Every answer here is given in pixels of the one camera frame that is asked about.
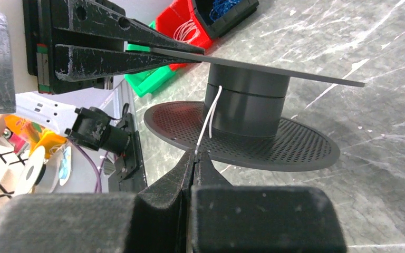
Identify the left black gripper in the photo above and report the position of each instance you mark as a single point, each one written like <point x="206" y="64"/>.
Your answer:
<point x="87" y="38"/>

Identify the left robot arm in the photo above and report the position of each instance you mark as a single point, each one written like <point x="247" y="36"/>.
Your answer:
<point x="89" y="128"/>

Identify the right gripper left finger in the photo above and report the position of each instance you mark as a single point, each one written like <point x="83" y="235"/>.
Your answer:
<point x="153" y="220"/>

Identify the green bin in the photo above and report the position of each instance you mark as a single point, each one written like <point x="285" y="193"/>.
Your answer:
<point x="148" y="81"/>

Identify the red bin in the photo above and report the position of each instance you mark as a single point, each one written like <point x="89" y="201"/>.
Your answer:
<point x="179" y="22"/>

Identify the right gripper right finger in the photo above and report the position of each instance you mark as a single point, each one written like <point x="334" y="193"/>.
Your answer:
<point x="227" y="218"/>

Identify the black cable spool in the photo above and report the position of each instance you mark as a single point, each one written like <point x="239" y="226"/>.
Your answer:
<point x="240" y="120"/>

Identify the black bin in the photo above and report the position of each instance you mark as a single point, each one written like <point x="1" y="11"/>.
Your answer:
<point x="219" y="17"/>

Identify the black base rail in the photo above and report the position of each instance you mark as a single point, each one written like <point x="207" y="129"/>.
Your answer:
<point x="129" y="175"/>

